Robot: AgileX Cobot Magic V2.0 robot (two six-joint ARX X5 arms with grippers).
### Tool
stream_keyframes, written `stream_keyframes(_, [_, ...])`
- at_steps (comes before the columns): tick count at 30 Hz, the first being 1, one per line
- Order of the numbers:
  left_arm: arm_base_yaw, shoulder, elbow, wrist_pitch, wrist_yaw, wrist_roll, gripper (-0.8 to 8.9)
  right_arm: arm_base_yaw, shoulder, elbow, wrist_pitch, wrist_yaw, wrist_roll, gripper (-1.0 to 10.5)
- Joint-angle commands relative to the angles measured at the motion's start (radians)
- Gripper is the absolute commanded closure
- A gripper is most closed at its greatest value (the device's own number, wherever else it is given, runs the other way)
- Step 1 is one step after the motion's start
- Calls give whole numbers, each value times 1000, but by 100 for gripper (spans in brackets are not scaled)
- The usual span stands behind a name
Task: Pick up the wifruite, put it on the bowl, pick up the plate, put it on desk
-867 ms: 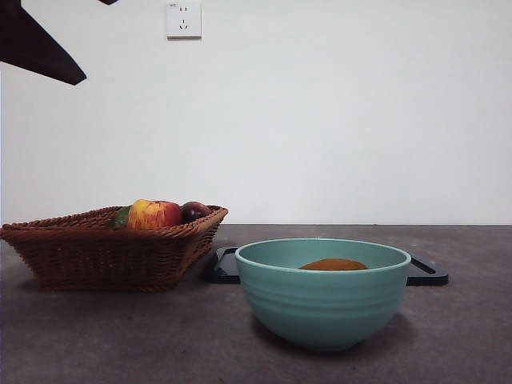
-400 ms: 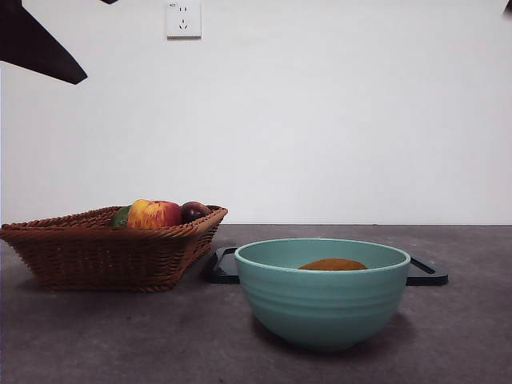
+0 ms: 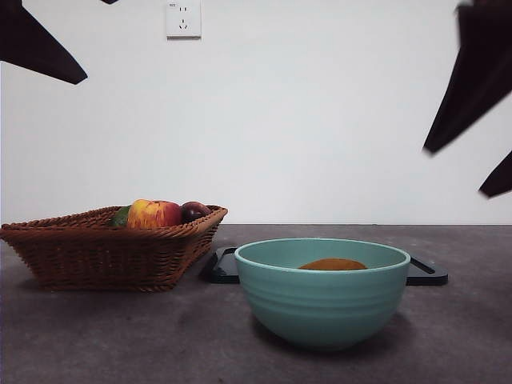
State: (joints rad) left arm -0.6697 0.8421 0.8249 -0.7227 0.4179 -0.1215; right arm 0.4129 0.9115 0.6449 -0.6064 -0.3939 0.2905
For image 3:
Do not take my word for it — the orange brown fruit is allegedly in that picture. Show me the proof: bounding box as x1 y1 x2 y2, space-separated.
298 258 368 271

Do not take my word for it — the teal ribbed bowl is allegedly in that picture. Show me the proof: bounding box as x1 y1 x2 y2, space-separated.
234 238 412 352

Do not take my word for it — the green fruit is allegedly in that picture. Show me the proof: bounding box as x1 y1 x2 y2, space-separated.
106 206 132 228

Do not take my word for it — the red yellow apple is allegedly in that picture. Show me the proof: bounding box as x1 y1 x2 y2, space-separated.
126 199 183 230

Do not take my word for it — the brown wicker basket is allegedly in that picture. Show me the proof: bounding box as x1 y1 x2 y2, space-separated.
0 205 229 293

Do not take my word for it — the dark red plum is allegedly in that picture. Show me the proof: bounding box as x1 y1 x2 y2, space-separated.
180 201 211 225

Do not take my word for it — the black rectangular tray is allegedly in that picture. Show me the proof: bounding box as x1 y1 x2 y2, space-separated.
199 246 449 287

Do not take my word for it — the white wall power socket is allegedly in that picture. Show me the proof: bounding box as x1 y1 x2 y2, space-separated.
166 0 202 40

